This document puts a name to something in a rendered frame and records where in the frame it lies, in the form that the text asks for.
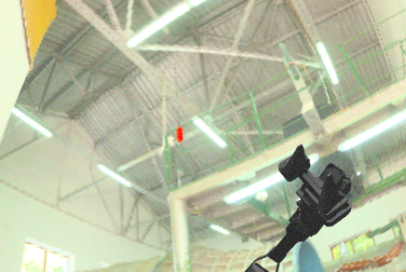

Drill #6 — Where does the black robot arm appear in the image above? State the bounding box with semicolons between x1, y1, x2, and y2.
245;163;351;272

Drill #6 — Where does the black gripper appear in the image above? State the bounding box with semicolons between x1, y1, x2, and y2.
278;143;352;227

